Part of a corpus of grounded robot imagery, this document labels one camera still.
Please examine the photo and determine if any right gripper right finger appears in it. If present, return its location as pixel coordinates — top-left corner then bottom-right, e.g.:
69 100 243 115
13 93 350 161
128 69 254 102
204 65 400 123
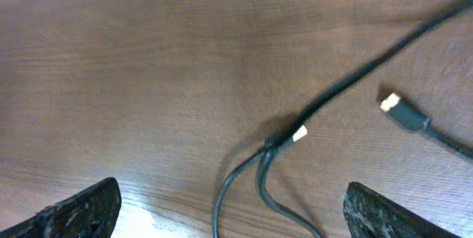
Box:
343 182 458 238

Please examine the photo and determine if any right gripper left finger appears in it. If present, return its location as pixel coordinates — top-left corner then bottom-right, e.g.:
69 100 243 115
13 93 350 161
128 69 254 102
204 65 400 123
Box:
1 177 122 238

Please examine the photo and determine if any black USB cable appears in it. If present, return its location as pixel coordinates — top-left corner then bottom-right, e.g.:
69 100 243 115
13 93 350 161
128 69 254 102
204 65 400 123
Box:
212 0 473 238
378 92 473 160

